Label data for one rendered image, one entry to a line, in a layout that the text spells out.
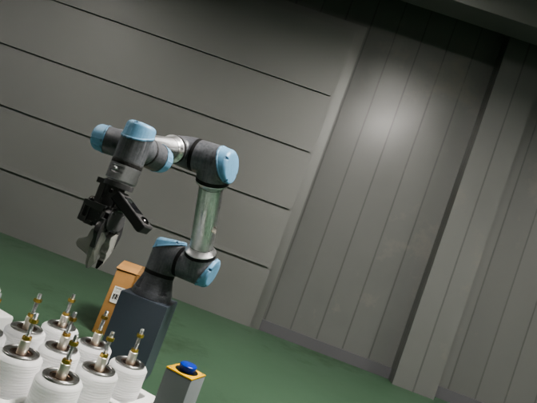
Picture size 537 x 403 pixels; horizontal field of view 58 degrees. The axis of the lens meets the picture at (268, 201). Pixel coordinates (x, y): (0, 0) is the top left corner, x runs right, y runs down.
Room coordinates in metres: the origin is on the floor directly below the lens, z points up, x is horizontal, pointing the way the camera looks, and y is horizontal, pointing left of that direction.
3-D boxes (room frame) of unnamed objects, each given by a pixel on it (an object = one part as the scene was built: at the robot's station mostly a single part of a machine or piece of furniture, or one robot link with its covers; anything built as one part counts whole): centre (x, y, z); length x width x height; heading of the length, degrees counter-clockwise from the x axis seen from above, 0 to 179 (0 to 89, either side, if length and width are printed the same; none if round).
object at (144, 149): (1.19, 0.35, 0.76); 0.09 x 0.08 x 0.11; 164
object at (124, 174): (1.18, 0.35, 0.68); 0.08 x 0.08 x 0.05
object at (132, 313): (1.87, 0.29, 0.15); 0.18 x 0.18 x 0.30; 87
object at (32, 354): (1.07, 0.38, 0.25); 0.08 x 0.08 x 0.01
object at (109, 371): (1.13, 0.23, 0.25); 0.08 x 0.08 x 0.01
